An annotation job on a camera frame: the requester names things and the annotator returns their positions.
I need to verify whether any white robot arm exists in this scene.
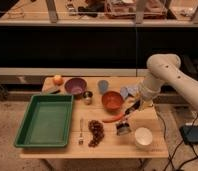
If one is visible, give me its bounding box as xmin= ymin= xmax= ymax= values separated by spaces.
xmin=138 ymin=54 xmax=198 ymax=111

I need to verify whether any white paper cup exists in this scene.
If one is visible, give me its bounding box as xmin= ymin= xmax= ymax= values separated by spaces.
xmin=134 ymin=127 xmax=153 ymax=148

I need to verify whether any blue plastic cup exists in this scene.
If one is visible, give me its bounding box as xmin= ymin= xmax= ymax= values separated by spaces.
xmin=98 ymin=80 xmax=109 ymax=94

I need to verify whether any small metal cup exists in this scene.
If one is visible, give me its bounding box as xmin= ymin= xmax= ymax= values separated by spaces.
xmin=83 ymin=91 xmax=93 ymax=105

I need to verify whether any blue cloth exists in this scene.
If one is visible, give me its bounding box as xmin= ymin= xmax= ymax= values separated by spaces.
xmin=120 ymin=85 xmax=138 ymax=100

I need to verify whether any orange carrot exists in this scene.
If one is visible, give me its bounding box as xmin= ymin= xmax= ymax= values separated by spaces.
xmin=102 ymin=113 xmax=124 ymax=123

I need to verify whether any orange bowl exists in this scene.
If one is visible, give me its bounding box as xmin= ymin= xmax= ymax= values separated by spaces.
xmin=101 ymin=91 xmax=124 ymax=111

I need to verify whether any wooden table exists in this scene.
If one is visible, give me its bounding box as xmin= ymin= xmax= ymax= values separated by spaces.
xmin=20 ymin=77 xmax=168 ymax=159

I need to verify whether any black power box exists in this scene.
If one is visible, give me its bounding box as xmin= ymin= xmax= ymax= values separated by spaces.
xmin=179 ymin=125 xmax=198 ymax=144

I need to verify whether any bunch of dark grapes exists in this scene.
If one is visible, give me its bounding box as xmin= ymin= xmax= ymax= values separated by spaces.
xmin=88 ymin=120 xmax=104 ymax=147

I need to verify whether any purple bowl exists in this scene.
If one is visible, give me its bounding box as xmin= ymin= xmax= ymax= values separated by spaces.
xmin=64 ymin=78 xmax=87 ymax=95

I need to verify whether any silver fork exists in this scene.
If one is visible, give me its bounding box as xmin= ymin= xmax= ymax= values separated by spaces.
xmin=78 ymin=118 xmax=84 ymax=145

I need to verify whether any orange fruit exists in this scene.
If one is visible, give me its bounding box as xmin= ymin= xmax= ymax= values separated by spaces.
xmin=53 ymin=75 xmax=64 ymax=85

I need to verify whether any grey sponge block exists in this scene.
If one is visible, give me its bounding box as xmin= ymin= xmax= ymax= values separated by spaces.
xmin=44 ymin=86 xmax=61 ymax=94

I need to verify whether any green plastic tray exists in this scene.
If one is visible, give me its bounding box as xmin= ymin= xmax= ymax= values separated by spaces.
xmin=14 ymin=94 xmax=74 ymax=148

